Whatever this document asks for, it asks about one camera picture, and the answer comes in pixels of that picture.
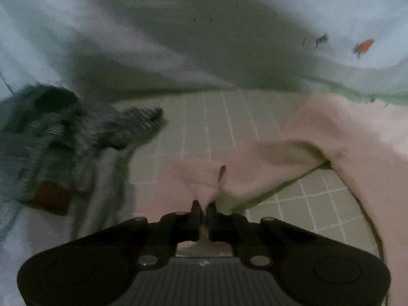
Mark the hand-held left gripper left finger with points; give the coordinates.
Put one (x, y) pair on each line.
(195, 212)

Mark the beige garment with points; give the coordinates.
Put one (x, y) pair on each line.
(271, 159)

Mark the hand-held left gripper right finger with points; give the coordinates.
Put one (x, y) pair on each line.
(211, 213)

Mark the grey knit garment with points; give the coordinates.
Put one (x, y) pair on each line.
(47, 134)

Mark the carrot print quilt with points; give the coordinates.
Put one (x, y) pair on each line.
(223, 32)

